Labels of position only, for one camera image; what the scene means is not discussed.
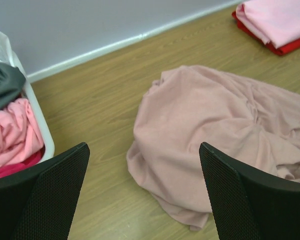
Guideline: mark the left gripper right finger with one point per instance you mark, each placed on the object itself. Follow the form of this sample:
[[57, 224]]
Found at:
[[248, 203]]

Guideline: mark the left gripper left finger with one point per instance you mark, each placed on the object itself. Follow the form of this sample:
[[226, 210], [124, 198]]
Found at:
[[39, 203]]

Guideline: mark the dusty pink printed t-shirt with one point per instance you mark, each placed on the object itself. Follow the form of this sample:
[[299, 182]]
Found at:
[[249, 120]]

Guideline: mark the magenta t-shirt in basket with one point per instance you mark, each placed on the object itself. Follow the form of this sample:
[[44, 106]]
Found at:
[[14, 168]]

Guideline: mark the pink t-shirt in basket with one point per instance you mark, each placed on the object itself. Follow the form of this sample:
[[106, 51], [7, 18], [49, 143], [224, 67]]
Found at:
[[20, 136]]

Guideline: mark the grey t-shirt in basket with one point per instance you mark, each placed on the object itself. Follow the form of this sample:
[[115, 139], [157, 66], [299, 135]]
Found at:
[[12, 82]]

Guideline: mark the white laundry basket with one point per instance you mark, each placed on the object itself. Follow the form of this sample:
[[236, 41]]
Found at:
[[9, 57]]

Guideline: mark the folded red t-shirt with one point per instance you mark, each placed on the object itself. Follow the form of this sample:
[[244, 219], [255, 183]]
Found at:
[[281, 51]]

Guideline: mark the folded light pink t-shirt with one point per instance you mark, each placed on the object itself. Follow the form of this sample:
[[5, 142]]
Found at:
[[275, 22]]

